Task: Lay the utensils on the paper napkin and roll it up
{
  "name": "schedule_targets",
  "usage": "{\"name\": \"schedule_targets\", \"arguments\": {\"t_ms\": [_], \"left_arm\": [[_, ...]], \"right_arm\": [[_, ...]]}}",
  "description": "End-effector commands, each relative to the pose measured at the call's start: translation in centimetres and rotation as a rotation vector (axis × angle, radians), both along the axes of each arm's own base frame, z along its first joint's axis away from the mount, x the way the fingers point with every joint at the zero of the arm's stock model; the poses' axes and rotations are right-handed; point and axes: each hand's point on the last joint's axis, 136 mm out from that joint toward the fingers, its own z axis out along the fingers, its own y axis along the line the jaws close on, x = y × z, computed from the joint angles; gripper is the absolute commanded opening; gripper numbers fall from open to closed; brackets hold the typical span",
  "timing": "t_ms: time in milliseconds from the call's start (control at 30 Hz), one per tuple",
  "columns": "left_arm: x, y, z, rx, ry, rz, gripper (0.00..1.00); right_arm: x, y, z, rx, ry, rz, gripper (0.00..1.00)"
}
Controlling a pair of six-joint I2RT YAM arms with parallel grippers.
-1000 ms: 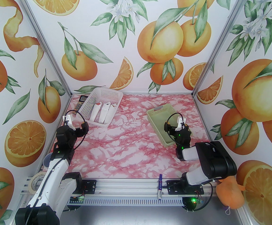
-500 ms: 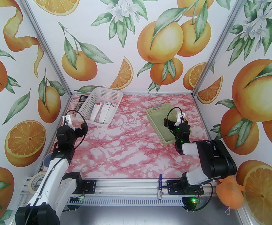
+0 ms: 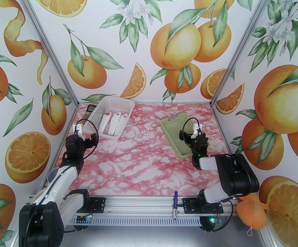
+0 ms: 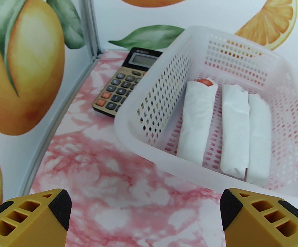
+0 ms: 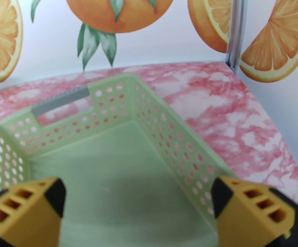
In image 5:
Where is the aluminium frame post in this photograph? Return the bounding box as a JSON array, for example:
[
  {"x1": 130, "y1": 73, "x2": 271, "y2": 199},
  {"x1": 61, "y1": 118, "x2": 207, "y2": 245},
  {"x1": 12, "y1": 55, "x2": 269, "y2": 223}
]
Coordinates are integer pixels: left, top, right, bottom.
[{"x1": 226, "y1": 0, "x2": 245, "y2": 70}]

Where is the green perforated plastic basket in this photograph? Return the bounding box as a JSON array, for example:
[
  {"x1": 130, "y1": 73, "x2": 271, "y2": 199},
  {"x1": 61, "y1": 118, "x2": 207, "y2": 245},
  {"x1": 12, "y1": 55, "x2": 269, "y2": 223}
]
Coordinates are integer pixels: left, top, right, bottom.
[{"x1": 0, "y1": 74, "x2": 238, "y2": 247}]

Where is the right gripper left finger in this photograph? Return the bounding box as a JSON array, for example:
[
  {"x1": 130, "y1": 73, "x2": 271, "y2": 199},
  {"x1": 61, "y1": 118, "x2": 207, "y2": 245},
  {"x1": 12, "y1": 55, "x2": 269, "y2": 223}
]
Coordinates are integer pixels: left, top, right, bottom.
[{"x1": 0, "y1": 177, "x2": 66, "y2": 247}]

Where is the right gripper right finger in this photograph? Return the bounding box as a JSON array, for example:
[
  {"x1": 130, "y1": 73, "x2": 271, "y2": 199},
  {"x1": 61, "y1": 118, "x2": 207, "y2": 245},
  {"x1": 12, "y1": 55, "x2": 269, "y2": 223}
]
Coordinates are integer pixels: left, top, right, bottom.
[{"x1": 212, "y1": 176, "x2": 298, "y2": 247}]

